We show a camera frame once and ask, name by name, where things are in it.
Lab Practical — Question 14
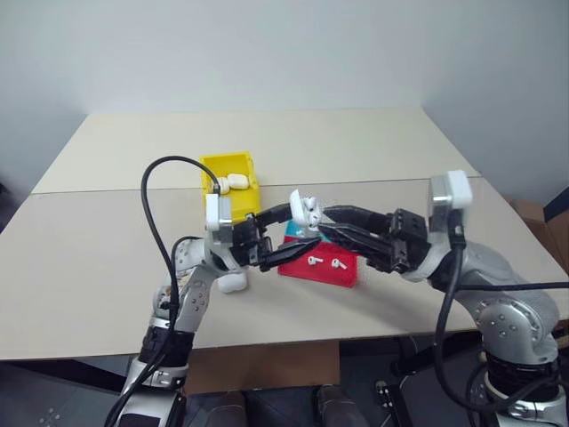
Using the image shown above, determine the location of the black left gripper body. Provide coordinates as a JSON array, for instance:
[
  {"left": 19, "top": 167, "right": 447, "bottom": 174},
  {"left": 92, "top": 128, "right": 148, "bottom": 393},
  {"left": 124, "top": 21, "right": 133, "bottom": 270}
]
[{"left": 230, "top": 213, "right": 274, "bottom": 268}]

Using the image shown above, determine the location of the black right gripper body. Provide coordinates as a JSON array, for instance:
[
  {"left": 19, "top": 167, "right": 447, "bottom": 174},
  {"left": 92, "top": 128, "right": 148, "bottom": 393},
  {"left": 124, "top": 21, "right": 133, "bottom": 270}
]
[{"left": 377, "top": 207, "right": 430, "bottom": 274}]

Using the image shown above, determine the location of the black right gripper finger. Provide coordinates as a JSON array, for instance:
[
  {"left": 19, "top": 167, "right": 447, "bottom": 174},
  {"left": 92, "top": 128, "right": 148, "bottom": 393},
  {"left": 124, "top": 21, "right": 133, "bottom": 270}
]
[
  {"left": 317, "top": 224, "right": 393, "bottom": 269},
  {"left": 321, "top": 205, "right": 395, "bottom": 235}
]

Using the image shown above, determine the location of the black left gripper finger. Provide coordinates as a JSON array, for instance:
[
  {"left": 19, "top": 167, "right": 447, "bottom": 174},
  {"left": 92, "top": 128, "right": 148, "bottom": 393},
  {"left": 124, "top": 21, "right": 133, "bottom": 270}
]
[
  {"left": 255, "top": 202, "right": 294, "bottom": 227},
  {"left": 259, "top": 237, "right": 322, "bottom": 274}
]

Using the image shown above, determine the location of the yellow plastic bin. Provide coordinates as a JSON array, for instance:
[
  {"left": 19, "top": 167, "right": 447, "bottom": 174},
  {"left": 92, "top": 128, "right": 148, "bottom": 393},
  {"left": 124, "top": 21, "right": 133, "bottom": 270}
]
[{"left": 197, "top": 151, "right": 262, "bottom": 224}]

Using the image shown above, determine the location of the brown cardboard box under table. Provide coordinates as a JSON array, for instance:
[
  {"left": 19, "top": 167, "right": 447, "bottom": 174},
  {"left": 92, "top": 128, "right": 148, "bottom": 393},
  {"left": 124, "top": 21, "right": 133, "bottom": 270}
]
[{"left": 183, "top": 341, "right": 341, "bottom": 395}]

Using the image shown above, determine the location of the teal plastic tray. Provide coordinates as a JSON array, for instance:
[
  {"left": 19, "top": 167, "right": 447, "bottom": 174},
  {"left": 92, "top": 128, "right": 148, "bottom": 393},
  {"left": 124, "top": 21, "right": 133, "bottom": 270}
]
[{"left": 284, "top": 221, "right": 335, "bottom": 246}]

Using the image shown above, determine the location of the red plastic tray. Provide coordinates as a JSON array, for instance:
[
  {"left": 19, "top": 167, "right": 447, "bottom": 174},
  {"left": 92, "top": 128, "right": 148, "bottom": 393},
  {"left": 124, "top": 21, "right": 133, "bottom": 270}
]
[{"left": 276, "top": 235, "right": 359, "bottom": 290}]

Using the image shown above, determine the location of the black stand leg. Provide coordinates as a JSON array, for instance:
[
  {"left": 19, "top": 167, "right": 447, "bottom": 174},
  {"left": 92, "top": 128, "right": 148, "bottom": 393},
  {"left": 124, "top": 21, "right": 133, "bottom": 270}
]
[{"left": 374, "top": 378, "right": 401, "bottom": 427}]

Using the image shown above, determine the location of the dark rounded shape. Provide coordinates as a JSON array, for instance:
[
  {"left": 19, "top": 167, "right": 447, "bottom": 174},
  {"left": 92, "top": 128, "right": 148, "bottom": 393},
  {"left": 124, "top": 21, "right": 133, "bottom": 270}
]
[
  {"left": 207, "top": 390, "right": 248, "bottom": 427},
  {"left": 317, "top": 383, "right": 357, "bottom": 427}
]

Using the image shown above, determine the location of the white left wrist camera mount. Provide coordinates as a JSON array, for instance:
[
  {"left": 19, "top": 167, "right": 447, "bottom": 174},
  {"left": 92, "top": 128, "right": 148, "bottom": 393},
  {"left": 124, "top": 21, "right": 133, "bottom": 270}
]
[{"left": 204, "top": 192, "right": 235, "bottom": 246}]

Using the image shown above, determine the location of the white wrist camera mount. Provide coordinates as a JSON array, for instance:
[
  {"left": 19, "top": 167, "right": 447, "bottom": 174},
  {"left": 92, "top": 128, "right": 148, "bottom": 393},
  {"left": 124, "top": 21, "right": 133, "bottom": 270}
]
[
  {"left": 428, "top": 169, "right": 474, "bottom": 244},
  {"left": 204, "top": 192, "right": 235, "bottom": 246}
]

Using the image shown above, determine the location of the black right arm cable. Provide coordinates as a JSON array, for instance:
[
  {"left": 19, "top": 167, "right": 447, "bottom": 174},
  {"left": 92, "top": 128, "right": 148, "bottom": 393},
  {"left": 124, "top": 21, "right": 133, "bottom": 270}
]
[{"left": 433, "top": 213, "right": 569, "bottom": 413}]

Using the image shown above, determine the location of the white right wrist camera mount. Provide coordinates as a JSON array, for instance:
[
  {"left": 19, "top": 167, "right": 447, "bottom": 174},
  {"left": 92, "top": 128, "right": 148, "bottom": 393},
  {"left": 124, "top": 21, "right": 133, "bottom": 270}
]
[{"left": 428, "top": 169, "right": 474, "bottom": 244}]

